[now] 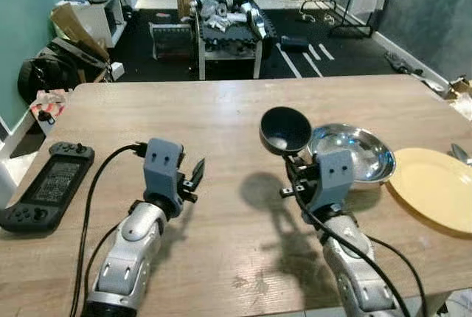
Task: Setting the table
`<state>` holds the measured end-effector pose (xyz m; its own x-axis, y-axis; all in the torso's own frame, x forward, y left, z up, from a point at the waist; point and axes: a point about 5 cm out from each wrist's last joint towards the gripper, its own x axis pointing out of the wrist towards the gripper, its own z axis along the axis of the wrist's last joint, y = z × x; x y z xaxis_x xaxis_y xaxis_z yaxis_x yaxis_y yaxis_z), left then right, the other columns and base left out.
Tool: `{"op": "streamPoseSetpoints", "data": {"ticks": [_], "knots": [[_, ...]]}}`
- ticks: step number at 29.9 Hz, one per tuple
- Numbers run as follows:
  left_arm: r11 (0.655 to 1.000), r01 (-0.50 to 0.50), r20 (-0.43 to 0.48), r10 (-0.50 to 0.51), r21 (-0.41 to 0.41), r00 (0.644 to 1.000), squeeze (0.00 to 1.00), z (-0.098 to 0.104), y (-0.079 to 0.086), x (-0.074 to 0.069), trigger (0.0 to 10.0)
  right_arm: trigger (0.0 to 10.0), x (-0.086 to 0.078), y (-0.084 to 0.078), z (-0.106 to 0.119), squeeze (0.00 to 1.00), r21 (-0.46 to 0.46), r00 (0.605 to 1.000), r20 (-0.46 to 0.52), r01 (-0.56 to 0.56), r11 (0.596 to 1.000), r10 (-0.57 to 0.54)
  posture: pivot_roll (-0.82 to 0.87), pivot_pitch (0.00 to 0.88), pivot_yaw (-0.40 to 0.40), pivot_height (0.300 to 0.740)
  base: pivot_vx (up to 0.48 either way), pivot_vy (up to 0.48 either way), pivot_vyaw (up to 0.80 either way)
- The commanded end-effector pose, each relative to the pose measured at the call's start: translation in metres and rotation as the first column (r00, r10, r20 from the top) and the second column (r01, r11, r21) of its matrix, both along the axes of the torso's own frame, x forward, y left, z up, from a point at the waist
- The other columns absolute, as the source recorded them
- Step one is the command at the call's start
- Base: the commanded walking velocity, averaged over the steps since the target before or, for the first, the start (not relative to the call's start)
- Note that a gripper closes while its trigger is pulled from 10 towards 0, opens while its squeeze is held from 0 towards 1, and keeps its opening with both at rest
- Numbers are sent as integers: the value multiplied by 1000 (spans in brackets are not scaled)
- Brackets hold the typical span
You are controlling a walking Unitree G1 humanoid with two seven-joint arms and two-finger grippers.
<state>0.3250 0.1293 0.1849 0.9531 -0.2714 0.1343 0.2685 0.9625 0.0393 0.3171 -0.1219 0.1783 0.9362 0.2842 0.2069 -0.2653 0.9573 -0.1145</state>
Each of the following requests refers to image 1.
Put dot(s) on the black cup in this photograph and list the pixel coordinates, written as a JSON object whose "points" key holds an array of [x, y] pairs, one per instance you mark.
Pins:
{"points": [[284, 129]]}

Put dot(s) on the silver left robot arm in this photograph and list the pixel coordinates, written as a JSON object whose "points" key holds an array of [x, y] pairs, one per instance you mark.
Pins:
{"points": [[133, 258]]}

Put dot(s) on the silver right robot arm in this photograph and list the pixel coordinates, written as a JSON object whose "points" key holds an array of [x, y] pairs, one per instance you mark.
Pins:
{"points": [[361, 265]]}

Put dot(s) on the stainless steel bowl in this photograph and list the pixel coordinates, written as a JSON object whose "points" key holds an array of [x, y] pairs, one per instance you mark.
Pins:
{"points": [[361, 151]]}

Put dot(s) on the grey storage crate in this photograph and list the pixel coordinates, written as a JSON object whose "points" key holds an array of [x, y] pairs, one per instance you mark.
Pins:
{"points": [[171, 40]]}

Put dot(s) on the yellow plate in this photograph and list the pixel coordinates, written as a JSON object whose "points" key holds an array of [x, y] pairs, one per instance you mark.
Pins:
{"points": [[435, 188]]}

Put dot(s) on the small black box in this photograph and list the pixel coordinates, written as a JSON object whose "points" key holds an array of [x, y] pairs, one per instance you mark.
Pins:
{"points": [[293, 43]]}

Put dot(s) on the metal spoon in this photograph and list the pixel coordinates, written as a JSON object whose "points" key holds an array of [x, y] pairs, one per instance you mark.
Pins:
{"points": [[462, 152]]}

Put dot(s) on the cluttered white-legged work table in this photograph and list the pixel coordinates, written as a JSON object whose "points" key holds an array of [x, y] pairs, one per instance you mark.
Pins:
{"points": [[232, 22]]}

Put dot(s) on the red white printed bag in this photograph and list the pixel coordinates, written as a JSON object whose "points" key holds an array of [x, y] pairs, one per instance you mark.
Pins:
{"points": [[48, 107]]}

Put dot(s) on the black tool on floor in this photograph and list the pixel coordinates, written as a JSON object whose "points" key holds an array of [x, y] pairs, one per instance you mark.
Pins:
{"points": [[404, 64]]}

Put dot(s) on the small cardboard box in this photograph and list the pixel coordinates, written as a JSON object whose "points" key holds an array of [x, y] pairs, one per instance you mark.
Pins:
{"points": [[459, 88]]}

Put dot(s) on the black metal rack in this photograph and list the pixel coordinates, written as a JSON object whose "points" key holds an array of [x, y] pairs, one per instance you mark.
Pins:
{"points": [[346, 18]]}

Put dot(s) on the black bag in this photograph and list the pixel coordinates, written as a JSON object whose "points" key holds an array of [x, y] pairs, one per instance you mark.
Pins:
{"points": [[55, 66]]}

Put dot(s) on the white shelf cabinet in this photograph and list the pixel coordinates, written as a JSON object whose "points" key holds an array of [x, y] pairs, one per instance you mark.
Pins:
{"points": [[99, 15]]}

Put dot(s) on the brown cardboard sheet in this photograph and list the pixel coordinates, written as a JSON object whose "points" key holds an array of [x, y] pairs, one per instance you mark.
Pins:
{"points": [[74, 29]]}

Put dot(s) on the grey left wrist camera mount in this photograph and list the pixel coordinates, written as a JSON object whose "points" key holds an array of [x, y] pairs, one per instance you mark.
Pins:
{"points": [[162, 169]]}

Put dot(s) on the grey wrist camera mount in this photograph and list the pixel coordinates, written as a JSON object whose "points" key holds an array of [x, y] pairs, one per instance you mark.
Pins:
{"points": [[162, 169], [333, 177]]}

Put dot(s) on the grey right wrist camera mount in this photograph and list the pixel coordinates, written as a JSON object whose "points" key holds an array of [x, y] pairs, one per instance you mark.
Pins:
{"points": [[333, 177]]}

